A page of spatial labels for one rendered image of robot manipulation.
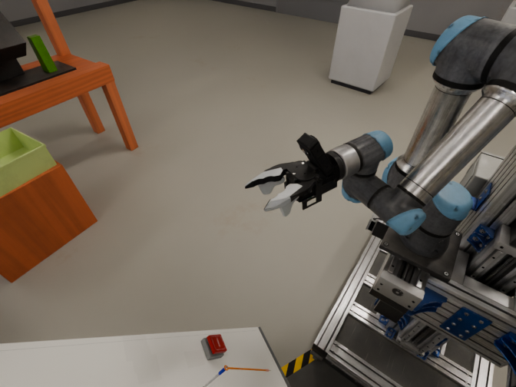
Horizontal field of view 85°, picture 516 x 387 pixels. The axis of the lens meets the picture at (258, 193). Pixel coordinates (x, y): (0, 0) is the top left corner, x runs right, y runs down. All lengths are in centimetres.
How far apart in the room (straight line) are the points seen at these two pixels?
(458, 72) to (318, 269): 178
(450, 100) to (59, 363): 103
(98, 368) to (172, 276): 165
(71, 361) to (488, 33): 107
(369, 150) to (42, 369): 77
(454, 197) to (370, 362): 119
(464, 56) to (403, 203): 35
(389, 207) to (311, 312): 153
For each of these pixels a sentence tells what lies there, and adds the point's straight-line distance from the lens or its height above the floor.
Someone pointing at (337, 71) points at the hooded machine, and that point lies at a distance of 489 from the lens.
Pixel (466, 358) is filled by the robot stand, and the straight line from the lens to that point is 216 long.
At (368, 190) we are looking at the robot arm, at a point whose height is 149.
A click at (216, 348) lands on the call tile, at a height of 111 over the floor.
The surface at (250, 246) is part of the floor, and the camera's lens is 238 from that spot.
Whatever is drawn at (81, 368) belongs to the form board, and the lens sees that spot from 73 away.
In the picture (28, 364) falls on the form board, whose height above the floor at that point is 141.
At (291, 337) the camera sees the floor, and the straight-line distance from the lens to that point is 208.
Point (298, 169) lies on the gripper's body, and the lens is 62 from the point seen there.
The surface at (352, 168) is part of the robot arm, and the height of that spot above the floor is 157.
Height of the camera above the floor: 197
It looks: 45 degrees down
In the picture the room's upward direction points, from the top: straight up
